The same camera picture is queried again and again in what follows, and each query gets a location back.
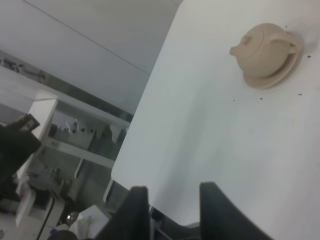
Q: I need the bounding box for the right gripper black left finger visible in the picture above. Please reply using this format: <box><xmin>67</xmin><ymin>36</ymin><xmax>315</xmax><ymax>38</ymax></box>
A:
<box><xmin>95</xmin><ymin>186</ymin><xmax>151</xmax><ymax>240</ymax></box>

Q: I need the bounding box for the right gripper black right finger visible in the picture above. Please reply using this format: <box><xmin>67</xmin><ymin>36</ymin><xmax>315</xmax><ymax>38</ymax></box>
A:
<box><xmin>199</xmin><ymin>182</ymin><xmax>271</xmax><ymax>240</ymax></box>

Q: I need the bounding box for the tan ceramic teapot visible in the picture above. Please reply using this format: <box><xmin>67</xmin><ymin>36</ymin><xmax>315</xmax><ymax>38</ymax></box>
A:
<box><xmin>229</xmin><ymin>23</ymin><xmax>303</xmax><ymax>78</ymax></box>

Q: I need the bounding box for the black robot arm in background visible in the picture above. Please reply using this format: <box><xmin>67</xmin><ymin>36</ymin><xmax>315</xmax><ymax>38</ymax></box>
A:
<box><xmin>0</xmin><ymin>114</ymin><xmax>270</xmax><ymax>240</ymax></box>

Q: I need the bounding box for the tan teapot saucer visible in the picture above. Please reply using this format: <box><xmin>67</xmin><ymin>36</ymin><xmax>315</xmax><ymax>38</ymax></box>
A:
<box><xmin>243</xmin><ymin>31</ymin><xmax>303</xmax><ymax>89</ymax></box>

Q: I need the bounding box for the white shelving unit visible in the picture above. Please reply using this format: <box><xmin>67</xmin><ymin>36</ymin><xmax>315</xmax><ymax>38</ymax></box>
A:
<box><xmin>14</xmin><ymin>98</ymin><xmax>135</xmax><ymax>227</ymax></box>

